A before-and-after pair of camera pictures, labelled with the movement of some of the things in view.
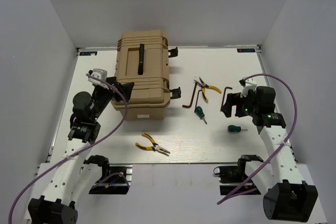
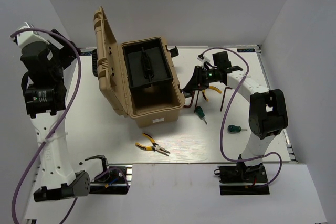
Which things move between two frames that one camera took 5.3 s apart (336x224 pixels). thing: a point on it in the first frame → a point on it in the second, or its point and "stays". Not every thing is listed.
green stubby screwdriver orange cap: x=199 y=110 stays
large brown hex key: x=189 y=106 stays
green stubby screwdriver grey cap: x=232 y=128 stays
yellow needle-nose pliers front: x=155 y=147 stays
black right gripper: x=233 y=99 → x=197 y=81
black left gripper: x=125 y=88 → x=67 y=52
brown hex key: x=227 y=87 stays
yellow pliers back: x=203 y=85 stays
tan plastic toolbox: x=142 y=58 → x=133 y=102
